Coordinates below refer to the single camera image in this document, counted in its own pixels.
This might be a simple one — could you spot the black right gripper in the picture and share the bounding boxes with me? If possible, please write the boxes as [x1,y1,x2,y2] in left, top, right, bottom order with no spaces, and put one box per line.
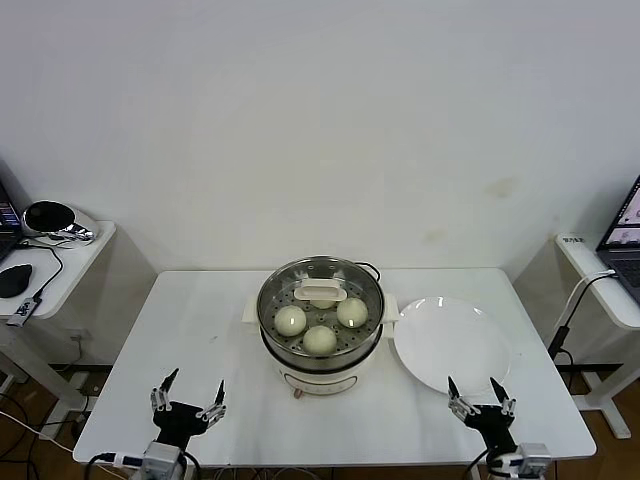
[447,376,519,454]

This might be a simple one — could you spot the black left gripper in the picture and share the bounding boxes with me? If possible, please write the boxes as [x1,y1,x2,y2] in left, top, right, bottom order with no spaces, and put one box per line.
[150,368,228,446]

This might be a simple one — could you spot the glass pot lid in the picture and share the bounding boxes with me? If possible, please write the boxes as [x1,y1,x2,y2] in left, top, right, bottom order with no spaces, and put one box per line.
[256,255,386,356]

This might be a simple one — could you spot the perforated steel steamer basket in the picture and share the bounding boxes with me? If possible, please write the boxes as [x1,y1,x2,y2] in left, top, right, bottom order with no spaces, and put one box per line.
[256,255,386,369]

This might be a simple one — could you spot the white round plate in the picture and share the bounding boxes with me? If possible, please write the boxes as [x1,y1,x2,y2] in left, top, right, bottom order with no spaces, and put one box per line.
[392,295,512,397]

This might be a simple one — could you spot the white work table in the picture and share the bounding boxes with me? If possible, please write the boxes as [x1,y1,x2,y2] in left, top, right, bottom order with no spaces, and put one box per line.
[72,268,599,480]

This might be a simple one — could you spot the white electric cooker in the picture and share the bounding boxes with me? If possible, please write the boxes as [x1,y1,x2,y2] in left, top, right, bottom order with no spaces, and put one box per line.
[242,292,401,401]

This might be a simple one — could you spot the grey usb hub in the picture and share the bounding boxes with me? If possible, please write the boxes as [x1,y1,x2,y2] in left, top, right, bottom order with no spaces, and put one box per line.
[4,295,41,328]

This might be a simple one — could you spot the black computer mouse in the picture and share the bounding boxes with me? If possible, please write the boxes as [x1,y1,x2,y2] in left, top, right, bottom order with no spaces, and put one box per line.
[0,263,34,298]

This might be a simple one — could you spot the grey laptop with lit screen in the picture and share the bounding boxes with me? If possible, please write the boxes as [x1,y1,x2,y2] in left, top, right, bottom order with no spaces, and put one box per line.
[595,172,640,306]

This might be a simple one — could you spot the silver black headset device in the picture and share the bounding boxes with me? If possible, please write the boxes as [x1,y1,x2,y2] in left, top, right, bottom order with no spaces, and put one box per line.
[20,199,99,245]

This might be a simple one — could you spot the dark laptop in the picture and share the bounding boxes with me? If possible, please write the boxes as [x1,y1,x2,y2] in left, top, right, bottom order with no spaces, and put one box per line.
[0,158,24,262]

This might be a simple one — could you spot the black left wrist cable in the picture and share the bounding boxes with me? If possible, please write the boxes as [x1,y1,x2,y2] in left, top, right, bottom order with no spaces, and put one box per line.
[179,447,202,480]

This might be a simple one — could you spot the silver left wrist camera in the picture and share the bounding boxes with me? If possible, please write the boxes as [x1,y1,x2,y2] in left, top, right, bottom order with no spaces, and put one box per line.
[102,442,182,474]

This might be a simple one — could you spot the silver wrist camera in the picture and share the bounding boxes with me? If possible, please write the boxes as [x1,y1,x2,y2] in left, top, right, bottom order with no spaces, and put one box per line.
[492,442,554,479]
[102,442,182,474]

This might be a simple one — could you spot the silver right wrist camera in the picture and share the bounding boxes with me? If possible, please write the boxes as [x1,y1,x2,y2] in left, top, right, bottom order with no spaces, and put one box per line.
[492,442,554,479]

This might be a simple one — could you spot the white floor cable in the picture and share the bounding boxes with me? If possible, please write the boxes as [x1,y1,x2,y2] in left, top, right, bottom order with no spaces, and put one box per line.
[0,409,79,454]

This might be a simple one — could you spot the black floor cable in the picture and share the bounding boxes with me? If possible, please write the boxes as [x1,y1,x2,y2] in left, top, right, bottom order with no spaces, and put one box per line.
[0,392,32,451]

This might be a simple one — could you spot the black desk cable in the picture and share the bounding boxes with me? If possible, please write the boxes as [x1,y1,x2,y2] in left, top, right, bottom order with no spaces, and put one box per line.
[14,238,64,302]

